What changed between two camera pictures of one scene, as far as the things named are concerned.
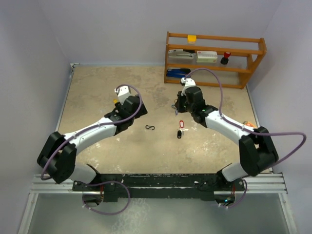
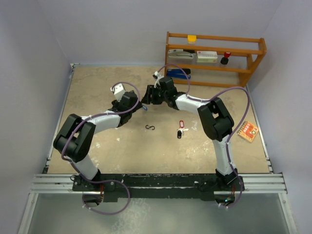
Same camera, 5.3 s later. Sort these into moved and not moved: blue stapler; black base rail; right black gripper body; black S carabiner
Moved: right black gripper body
Not moved: black base rail; blue stapler; black S carabiner
